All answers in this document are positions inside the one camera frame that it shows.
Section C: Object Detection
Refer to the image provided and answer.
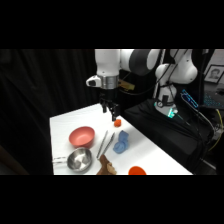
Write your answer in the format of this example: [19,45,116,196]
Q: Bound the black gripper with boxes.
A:
[98,88,120,122]

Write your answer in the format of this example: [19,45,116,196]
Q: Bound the pink bowl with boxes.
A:
[68,125,96,149]

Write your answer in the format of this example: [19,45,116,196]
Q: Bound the orange bowl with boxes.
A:
[127,165,147,176]

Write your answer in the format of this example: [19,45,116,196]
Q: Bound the tan connector on wrist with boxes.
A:
[119,79,136,92]

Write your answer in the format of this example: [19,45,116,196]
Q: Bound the metal tongs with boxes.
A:
[96,129,116,160]

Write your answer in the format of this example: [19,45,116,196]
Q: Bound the blue cloth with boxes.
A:
[112,130,131,155]

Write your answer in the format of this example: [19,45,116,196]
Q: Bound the black covered robot stand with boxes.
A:
[123,97,215,176]

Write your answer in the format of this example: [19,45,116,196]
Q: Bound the brown plush toy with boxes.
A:
[95,154,118,176]

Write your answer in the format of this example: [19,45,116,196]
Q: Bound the small green light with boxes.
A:
[166,107,178,120]

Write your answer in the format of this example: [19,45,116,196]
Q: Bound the black curtain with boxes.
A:
[0,49,161,176]

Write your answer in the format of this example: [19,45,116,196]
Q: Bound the blue lit device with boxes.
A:
[180,88,200,110]

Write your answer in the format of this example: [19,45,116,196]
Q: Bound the framed portrait picture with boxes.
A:
[203,64,224,85]

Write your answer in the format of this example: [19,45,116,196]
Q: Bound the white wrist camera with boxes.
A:
[85,75,102,89]

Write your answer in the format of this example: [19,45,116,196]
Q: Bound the steel bowl with wire handle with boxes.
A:
[51,146,93,174]

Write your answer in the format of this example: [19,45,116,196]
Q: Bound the yellow cable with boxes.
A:
[207,107,224,152]

